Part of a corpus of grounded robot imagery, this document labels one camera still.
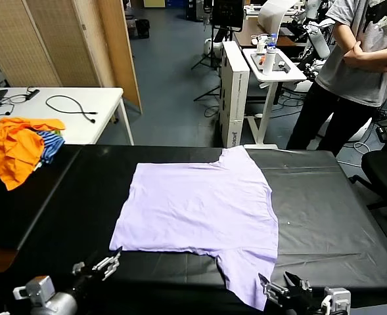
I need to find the orange garment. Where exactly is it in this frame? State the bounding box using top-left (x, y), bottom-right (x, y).
top-left (0, 117), bottom-right (66, 192)

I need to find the bare person forearm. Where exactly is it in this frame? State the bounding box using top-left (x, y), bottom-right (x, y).
top-left (342, 41), bottom-right (387, 74)

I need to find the wooden folding screen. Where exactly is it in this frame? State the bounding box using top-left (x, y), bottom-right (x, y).
top-left (0, 0), bottom-right (144, 114)

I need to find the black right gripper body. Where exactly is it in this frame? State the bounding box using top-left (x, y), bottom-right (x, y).
top-left (280, 283), bottom-right (325, 315)

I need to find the tall white cardboard box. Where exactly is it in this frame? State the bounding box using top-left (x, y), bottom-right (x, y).
top-left (218, 40), bottom-right (250, 149)

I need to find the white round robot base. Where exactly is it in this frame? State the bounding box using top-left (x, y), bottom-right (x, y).
top-left (202, 37), bottom-right (224, 56)

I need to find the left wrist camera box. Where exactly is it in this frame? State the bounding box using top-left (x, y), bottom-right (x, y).
top-left (12, 275), bottom-right (56, 301)

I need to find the black plastic table cover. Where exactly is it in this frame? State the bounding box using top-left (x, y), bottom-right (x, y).
top-left (15, 144), bottom-right (387, 309)

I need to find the black office chair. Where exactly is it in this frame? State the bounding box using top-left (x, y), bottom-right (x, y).
top-left (348, 119), bottom-right (387, 253)

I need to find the black monitor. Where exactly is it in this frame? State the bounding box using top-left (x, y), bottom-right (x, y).
top-left (211, 0), bottom-right (246, 32)

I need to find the black trash bin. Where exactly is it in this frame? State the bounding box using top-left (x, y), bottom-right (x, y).
top-left (134, 18), bottom-right (150, 39)

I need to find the person in grey t-shirt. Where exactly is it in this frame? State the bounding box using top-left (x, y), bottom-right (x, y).
top-left (285, 0), bottom-right (387, 158)

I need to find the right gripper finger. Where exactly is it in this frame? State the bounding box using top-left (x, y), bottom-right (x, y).
top-left (258, 272), bottom-right (289, 308)
top-left (284, 270), bottom-right (312, 293)

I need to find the lavender t-shirt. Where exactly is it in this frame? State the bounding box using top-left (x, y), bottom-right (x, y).
top-left (108, 146), bottom-right (279, 312)

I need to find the white tumbler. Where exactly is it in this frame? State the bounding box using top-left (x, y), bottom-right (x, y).
top-left (262, 47), bottom-right (276, 75)

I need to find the brown desk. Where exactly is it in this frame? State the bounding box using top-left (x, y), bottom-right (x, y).
top-left (234, 16), bottom-right (309, 49)

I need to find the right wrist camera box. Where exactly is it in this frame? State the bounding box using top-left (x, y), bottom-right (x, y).
top-left (321, 287), bottom-right (352, 315)

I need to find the black tray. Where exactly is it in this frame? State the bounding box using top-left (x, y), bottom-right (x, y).
top-left (250, 52), bottom-right (291, 74)

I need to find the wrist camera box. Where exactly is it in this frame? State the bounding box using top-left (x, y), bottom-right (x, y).
top-left (321, 287), bottom-right (352, 315)
top-left (12, 275), bottom-right (56, 301)

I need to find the thick black cable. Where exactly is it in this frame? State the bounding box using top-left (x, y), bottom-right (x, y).
top-left (45, 94), bottom-right (98, 124)

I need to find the white cup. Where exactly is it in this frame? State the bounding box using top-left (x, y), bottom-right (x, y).
top-left (255, 33), bottom-right (268, 53)

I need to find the blue striped garment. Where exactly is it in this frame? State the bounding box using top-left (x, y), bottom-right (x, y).
top-left (35, 129), bottom-right (65, 165)

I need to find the white humanoid robot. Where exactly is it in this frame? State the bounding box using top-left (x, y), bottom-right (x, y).
top-left (291, 0), bottom-right (337, 93)

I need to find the thin black cable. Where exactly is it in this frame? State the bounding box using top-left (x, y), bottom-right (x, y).
top-left (0, 93), bottom-right (28, 119)

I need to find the white curved sheet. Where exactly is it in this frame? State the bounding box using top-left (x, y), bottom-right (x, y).
top-left (258, 0), bottom-right (296, 32)

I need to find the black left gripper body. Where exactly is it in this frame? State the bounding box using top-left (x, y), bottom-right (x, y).
top-left (68, 269), bottom-right (110, 298)

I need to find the white rolling side table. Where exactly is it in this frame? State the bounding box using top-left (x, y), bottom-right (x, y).
top-left (242, 48), bottom-right (308, 150)

